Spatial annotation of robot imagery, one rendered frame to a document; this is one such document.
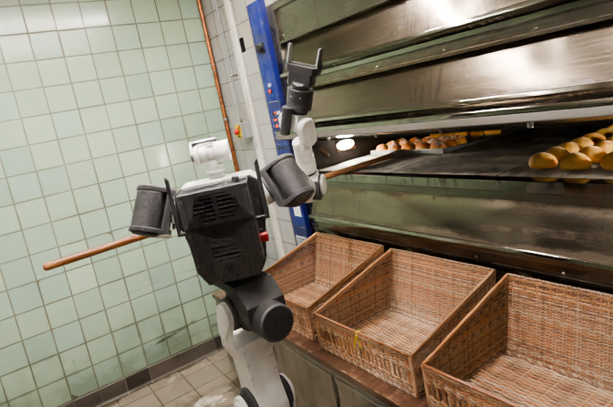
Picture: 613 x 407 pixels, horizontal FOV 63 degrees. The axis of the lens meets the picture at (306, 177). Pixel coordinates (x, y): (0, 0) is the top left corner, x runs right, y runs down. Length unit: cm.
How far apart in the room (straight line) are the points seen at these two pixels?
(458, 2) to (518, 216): 76
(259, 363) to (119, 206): 184
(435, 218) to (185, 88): 200
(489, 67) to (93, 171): 236
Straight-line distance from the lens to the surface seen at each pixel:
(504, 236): 189
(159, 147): 337
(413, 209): 218
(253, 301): 153
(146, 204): 158
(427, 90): 197
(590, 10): 161
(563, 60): 166
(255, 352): 174
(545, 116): 152
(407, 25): 201
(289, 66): 166
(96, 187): 329
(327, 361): 206
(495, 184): 186
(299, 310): 223
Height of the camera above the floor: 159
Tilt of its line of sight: 9 degrees down
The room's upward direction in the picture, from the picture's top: 11 degrees counter-clockwise
